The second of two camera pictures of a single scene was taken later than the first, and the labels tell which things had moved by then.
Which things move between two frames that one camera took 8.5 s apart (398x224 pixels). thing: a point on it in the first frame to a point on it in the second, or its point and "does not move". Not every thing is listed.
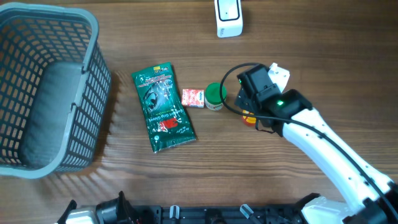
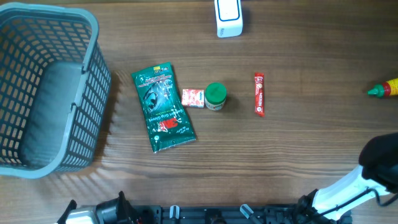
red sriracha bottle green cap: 247,121 to 385,89
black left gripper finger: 123,209 does not move
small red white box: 194,98 does not move
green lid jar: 212,99 does not move
